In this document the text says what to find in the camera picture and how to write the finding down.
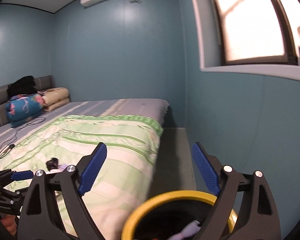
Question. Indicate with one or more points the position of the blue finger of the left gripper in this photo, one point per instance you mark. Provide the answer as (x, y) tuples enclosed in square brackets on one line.
[(22, 175)]

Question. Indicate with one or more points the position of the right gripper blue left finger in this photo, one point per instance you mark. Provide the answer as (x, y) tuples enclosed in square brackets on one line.
[(89, 167)]

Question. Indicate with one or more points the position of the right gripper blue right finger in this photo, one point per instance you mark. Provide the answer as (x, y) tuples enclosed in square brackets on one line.
[(209, 167)]

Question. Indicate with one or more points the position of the yellow rimmed trash bin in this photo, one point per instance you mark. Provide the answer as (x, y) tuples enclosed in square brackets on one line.
[(167, 214)]

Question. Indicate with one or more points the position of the person's left hand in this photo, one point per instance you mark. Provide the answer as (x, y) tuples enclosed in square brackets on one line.
[(10, 224)]

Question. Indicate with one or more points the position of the blue floral folded blanket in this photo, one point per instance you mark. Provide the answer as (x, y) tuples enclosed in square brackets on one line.
[(23, 108)]

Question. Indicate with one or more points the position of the grey upholstered headboard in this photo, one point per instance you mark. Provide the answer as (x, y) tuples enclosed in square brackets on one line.
[(41, 84)]

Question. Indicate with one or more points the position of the beige folded blanket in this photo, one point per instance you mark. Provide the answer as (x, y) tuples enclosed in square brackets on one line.
[(55, 97)]

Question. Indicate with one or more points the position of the black clothing pile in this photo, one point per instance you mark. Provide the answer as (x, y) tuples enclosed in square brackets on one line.
[(24, 86)]

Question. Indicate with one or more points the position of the window with brown frame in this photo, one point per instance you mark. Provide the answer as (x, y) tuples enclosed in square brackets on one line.
[(259, 37)]

